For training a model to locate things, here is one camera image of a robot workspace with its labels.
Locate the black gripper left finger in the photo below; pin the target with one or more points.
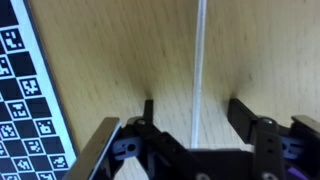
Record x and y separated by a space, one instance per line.
156 140

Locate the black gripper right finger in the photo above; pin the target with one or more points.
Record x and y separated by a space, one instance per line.
243 120

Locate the white drinking straw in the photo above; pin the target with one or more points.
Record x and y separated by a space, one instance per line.
199 66

